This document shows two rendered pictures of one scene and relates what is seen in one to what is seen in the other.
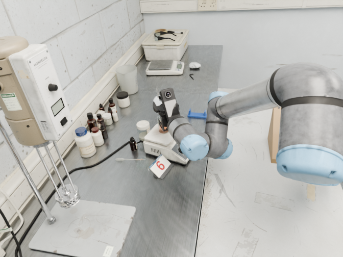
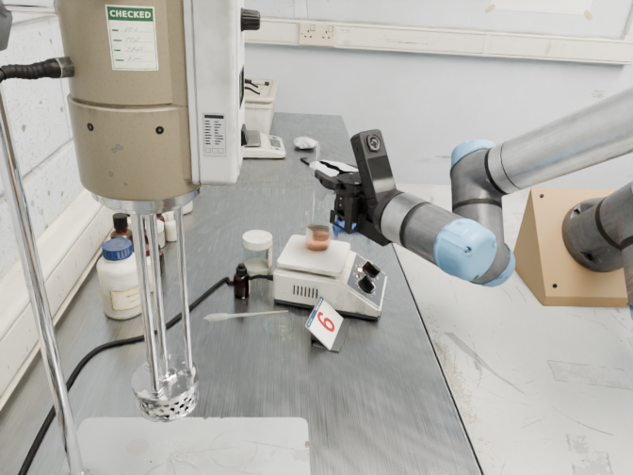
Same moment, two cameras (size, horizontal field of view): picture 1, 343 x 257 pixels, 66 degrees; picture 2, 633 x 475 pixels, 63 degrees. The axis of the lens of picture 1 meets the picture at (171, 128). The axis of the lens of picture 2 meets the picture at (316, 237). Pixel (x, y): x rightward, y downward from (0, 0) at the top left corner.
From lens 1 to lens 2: 0.40 m
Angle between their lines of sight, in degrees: 19
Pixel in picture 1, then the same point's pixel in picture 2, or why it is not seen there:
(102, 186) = not seen: hidden behind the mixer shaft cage
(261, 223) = (593, 420)
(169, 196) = (372, 386)
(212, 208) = (479, 401)
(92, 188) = not seen: hidden behind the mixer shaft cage
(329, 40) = (523, 117)
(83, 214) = (170, 453)
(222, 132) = (499, 222)
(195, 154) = (475, 262)
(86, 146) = (129, 287)
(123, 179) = (243, 360)
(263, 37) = (414, 105)
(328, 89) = not seen: outside the picture
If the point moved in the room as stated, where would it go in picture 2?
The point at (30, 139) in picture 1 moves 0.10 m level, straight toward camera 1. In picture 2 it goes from (154, 177) to (249, 219)
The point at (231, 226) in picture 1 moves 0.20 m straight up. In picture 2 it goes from (540, 434) to (583, 318)
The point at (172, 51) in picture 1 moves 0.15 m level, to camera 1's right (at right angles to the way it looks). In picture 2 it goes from (254, 115) to (295, 114)
